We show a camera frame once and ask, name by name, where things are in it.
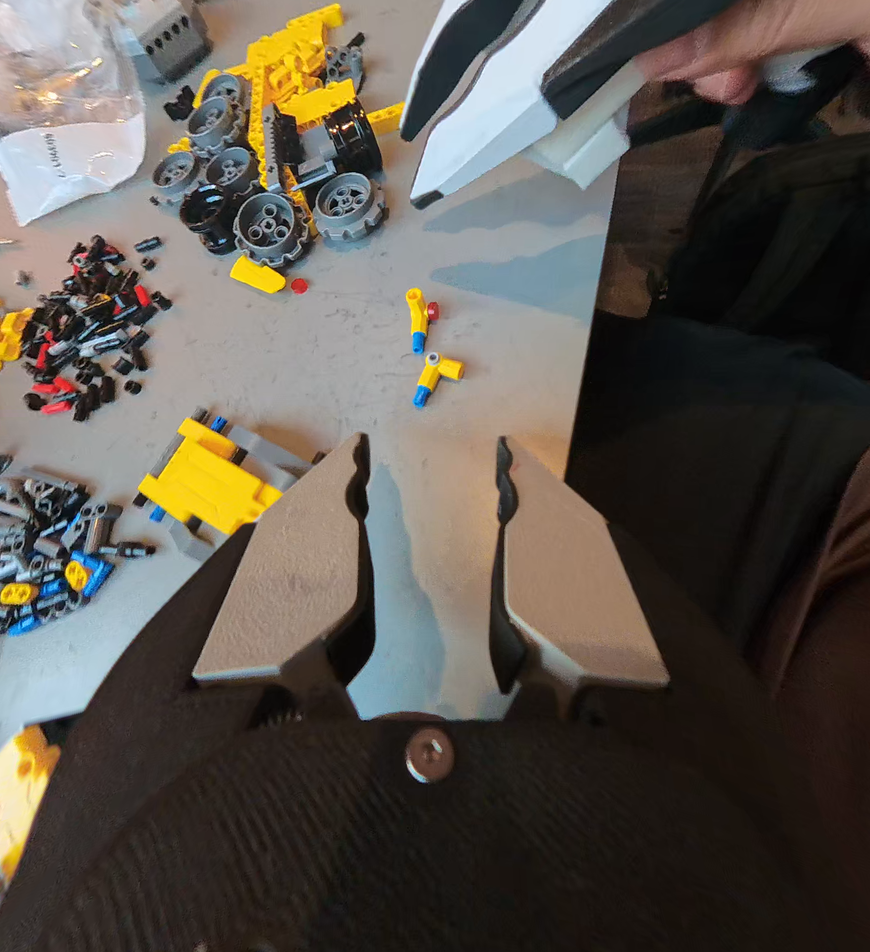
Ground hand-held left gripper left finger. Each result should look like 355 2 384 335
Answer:
191 433 375 689

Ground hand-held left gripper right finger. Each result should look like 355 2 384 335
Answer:
490 436 671 718

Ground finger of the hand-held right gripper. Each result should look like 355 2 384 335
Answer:
400 0 547 142
410 0 633 209

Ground yellow connector with blue pin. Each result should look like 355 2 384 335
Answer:
405 288 442 354

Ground yellow angle connector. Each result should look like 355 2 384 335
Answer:
418 352 465 391

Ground pile of black red pins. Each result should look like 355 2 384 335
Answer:
0 234 174 423

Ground grey desk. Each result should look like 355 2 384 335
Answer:
0 0 622 819

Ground person's right hand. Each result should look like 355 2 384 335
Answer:
636 0 870 105

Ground yellow and grey hood assembly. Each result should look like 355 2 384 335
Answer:
133 408 324 562

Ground yellow vehicle chassis assembly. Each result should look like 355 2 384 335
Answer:
167 3 406 194

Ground person's black trouser legs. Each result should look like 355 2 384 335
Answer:
565 312 870 655

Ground cluster of grey sprocket wheels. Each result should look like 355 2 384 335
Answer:
151 73 391 269

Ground grey motor box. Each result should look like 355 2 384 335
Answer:
111 0 214 84

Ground black backpack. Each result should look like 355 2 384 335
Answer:
646 130 870 380

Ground pile of blue black pieces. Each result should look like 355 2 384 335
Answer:
0 452 157 678

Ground yellow curved panel piece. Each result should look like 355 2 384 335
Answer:
229 256 287 295

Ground black wheel rim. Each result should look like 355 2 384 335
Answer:
179 184 238 255

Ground person's brown shirt torso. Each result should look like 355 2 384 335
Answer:
747 416 870 952

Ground black box with yellow beams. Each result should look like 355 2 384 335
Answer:
0 714 82 952

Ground white labelled plastic bag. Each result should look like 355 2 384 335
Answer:
0 112 146 228

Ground clear plastic bag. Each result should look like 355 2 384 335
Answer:
0 0 146 142

